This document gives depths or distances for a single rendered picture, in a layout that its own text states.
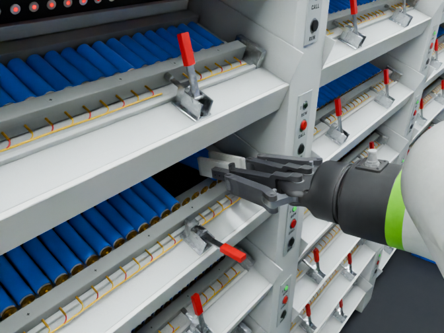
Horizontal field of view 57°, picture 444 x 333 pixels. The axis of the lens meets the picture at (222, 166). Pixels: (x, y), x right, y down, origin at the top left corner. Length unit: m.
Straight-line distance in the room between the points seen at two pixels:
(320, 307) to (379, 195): 0.89
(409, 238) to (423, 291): 1.50
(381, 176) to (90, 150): 0.30
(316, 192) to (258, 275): 0.36
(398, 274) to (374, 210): 1.54
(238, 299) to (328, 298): 0.61
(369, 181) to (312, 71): 0.25
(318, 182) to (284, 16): 0.24
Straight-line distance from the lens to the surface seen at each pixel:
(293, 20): 0.59
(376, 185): 0.46
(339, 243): 1.24
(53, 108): 0.42
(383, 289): 1.91
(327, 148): 0.86
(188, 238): 0.58
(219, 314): 0.75
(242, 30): 0.64
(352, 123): 0.98
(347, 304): 1.63
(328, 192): 0.49
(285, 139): 0.64
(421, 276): 2.03
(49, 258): 0.53
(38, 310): 0.49
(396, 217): 0.46
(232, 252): 0.54
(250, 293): 0.79
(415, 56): 1.28
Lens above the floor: 1.29
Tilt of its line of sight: 29 degrees down
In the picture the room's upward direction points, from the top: straight up
